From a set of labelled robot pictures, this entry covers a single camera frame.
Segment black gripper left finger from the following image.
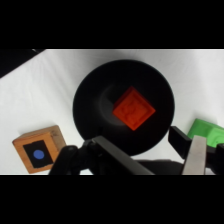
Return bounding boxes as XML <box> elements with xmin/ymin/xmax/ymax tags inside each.
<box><xmin>85</xmin><ymin>135</ymin><xmax>156</xmax><ymax>176</ymax></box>

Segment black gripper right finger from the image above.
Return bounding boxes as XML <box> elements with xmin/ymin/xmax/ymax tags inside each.
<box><xmin>167</xmin><ymin>125</ymin><xmax>208</xmax><ymax>176</ymax></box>

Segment red cube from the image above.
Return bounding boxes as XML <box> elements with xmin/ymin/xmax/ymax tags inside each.
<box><xmin>112</xmin><ymin>85</ymin><xmax>157</xmax><ymax>132</ymax></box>

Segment green cube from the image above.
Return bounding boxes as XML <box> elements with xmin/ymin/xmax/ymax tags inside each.
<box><xmin>186</xmin><ymin>118</ymin><xmax>224</xmax><ymax>149</ymax></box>

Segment black bowl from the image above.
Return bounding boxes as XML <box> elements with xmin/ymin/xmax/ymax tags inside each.
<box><xmin>72</xmin><ymin>59</ymin><xmax>176</xmax><ymax>157</ymax></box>

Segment wooden block with blue dot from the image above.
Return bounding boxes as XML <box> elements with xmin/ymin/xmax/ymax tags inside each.
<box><xmin>12</xmin><ymin>124</ymin><xmax>67</xmax><ymax>175</ymax></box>

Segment black curtain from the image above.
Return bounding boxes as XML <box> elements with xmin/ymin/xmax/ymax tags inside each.
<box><xmin>0</xmin><ymin>49</ymin><xmax>46</xmax><ymax>79</ymax></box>

